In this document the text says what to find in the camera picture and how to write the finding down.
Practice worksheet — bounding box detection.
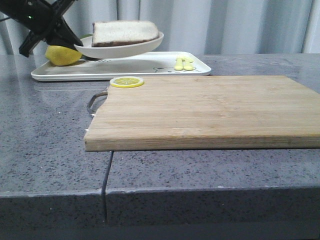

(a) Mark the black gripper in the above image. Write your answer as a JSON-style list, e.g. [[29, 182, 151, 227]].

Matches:
[[0, 0, 83, 58]]

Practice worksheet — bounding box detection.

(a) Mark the white bread slice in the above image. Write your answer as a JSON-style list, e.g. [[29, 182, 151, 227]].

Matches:
[[91, 20, 160, 47]]

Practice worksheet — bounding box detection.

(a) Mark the white round plate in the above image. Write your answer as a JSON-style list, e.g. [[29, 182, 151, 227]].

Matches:
[[74, 32, 164, 59]]

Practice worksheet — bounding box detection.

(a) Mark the white rectangular tray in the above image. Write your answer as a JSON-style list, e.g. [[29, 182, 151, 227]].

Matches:
[[31, 51, 212, 82]]

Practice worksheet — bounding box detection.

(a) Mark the yellow lemon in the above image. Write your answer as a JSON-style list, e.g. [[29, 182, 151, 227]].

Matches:
[[45, 45, 82, 66]]

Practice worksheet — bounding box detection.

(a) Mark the green lime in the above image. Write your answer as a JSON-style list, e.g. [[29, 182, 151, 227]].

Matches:
[[80, 33, 93, 39]]

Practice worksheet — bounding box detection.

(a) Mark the lemon slice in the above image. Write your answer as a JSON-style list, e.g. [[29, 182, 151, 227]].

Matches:
[[109, 76, 145, 88]]

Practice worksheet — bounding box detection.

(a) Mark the grey curtain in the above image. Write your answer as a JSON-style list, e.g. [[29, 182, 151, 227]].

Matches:
[[0, 0, 320, 56]]

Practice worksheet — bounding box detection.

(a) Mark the wooden cutting board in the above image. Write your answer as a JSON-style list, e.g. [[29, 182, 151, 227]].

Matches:
[[84, 75, 320, 152]]

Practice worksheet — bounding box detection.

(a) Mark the metal cutting board handle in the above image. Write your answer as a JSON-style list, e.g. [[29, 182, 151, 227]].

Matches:
[[86, 89, 108, 116]]

